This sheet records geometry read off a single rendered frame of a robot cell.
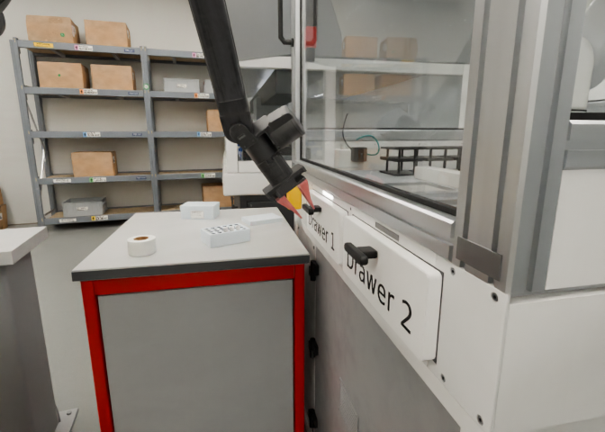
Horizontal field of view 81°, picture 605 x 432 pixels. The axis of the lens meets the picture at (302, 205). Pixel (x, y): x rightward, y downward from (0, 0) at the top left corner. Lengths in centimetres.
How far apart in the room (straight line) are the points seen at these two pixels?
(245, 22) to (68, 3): 380
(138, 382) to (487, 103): 104
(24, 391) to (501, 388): 136
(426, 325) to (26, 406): 132
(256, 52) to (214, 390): 126
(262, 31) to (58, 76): 335
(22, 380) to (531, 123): 145
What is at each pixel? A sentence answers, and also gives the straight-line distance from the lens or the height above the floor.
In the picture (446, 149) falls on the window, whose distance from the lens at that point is 44.
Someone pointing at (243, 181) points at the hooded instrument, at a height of 87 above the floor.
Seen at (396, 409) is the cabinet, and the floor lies 66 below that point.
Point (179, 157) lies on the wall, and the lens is 497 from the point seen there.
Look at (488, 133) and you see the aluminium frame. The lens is 36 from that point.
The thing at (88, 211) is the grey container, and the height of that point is 20.
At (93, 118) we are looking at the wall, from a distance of 506.
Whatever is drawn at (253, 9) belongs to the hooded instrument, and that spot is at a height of 157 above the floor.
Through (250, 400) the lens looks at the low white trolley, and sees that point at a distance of 118.
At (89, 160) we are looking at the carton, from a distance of 464.
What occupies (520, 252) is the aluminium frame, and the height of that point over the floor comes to 98.
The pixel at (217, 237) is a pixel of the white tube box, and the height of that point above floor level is 79.
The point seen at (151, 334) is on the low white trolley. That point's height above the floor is 56.
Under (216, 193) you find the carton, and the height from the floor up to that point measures 33.
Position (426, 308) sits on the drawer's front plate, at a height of 89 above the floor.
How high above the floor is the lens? 108
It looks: 12 degrees down
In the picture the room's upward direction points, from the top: straight up
